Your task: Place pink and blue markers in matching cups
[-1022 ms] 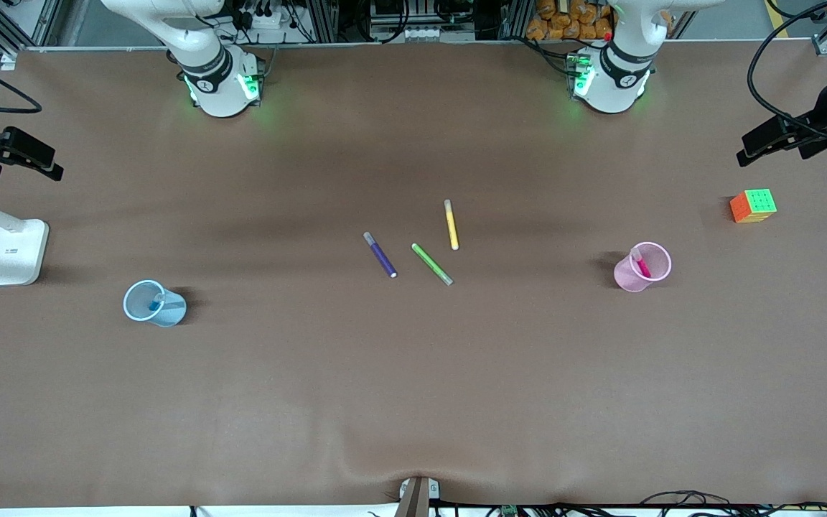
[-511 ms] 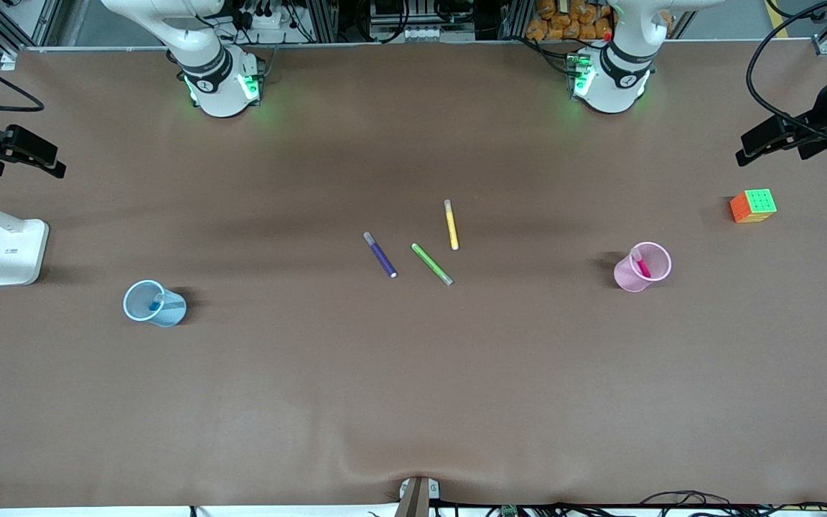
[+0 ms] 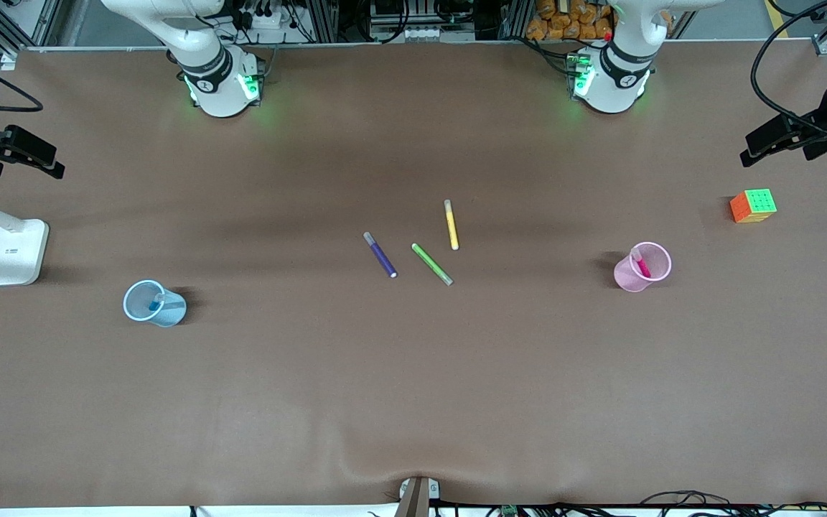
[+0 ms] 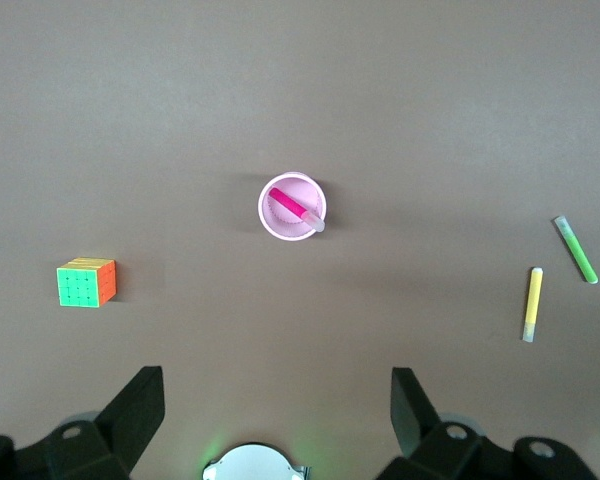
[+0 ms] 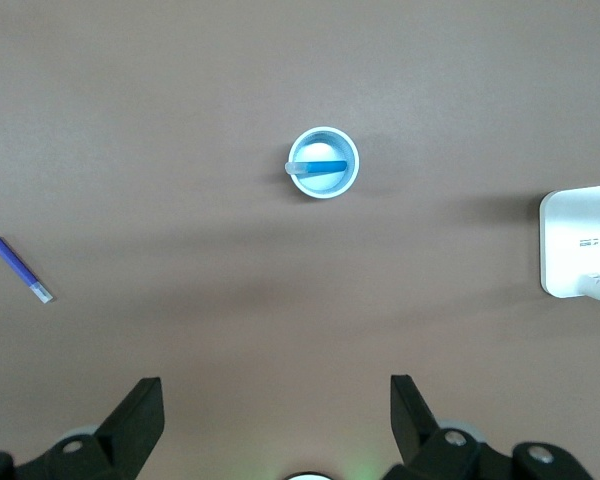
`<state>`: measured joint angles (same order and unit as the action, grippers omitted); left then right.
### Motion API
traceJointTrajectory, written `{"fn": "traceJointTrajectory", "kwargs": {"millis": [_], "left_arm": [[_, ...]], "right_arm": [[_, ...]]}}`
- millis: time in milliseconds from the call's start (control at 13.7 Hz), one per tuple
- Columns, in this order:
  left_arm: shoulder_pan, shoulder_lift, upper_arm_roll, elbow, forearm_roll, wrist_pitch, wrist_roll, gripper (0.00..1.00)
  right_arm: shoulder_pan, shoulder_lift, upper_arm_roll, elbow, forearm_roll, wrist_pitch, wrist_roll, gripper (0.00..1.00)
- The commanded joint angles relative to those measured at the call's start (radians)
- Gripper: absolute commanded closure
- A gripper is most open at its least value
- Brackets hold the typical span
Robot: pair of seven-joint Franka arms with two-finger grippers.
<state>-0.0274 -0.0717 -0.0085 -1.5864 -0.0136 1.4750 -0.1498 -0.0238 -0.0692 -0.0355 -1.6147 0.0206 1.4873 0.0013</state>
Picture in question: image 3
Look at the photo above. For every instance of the yellow marker with clear cap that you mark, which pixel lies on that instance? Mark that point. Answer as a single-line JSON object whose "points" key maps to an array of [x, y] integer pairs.
{"points": [[451, 226]]}

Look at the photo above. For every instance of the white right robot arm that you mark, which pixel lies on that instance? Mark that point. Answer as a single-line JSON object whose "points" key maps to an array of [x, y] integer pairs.
{"points": [[212, 79]]}

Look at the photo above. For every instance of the colourful puzzle cube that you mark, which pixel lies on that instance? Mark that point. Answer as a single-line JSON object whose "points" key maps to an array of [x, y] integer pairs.
{"points": [[754, 205]]}

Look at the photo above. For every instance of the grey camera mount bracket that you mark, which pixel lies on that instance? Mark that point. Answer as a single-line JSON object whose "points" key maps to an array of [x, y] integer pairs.
{"points": [[417, 499]]}

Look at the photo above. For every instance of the pink plastic cup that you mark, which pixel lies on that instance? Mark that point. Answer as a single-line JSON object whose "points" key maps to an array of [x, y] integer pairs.
{"points": [[629, 276]]}

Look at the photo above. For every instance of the pink marker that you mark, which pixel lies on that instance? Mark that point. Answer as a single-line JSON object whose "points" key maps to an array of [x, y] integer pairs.
{"points": [[643, 268]]}

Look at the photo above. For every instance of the white power strip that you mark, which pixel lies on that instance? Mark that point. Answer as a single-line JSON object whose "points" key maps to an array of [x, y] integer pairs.
{"points": [[266, 18]]}

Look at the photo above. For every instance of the small green circuit board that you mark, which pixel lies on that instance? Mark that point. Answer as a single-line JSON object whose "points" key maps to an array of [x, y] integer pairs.
{"points": [[509, 510]]}

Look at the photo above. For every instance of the light blue plastic cup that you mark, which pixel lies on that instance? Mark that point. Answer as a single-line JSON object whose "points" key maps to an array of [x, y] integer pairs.
{"points": [[169, 314]]}

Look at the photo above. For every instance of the green marker with clear cap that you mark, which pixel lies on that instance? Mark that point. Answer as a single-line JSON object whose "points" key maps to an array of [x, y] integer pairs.
{"points": [[431, 263]]}

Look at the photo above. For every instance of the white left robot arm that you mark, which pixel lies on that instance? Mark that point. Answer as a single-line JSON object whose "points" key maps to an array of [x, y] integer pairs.
{"points": [[618, 79]]}

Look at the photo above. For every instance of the white terminal block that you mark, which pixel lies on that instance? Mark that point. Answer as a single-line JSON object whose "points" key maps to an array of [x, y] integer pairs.
{"points": [[421, 33]]}

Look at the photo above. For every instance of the orange snack bag pile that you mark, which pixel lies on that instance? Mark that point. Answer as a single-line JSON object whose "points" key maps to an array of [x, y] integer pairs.
{"points": [[564, 25]]}

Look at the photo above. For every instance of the purple marker with clear cap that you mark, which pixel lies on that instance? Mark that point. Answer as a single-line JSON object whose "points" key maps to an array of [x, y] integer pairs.
{"points": [[381, 256]]}

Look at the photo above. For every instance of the blue marker with clear cap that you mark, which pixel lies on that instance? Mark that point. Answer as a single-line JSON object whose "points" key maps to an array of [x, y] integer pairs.
{"points": [[155, 304]]}

